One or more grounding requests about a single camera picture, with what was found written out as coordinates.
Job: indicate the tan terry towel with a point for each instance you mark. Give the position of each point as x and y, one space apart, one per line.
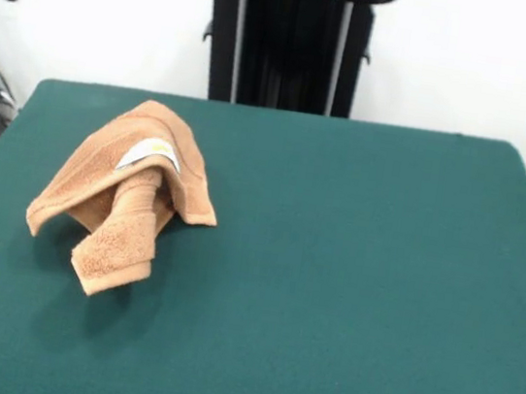
138 179

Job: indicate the dark green table cloth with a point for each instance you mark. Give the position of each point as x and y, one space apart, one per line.
328 289

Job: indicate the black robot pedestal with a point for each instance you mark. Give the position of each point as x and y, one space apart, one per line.
288 53

